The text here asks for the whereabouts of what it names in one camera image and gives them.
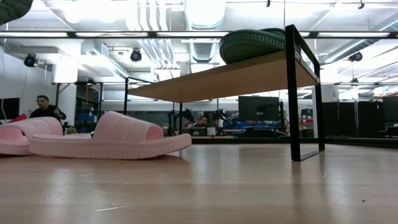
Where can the pink foam slide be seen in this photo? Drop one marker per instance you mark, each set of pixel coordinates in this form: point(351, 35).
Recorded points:
point(15, 137)
point(124, 137)

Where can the green foam slide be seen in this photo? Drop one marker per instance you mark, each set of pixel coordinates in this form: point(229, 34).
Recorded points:
point(248, 46)

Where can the person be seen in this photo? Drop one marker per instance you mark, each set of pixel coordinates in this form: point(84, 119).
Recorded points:
point(203, 121)
point(46, 111)

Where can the black monitor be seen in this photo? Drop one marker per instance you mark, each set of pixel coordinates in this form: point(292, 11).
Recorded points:
point(390, 109)
point(11, 109)
point(258, 109)

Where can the red object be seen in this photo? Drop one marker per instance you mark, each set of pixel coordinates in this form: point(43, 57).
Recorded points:
point(19, 118)

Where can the green potted plant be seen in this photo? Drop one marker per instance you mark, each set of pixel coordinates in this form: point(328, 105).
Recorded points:
point(12, 9)

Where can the wooden shelf with black frame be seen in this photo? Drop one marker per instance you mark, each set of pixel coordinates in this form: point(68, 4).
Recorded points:
point(217, 84)

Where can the black background station frame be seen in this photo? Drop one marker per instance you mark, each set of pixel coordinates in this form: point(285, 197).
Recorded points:
point(101, 102)

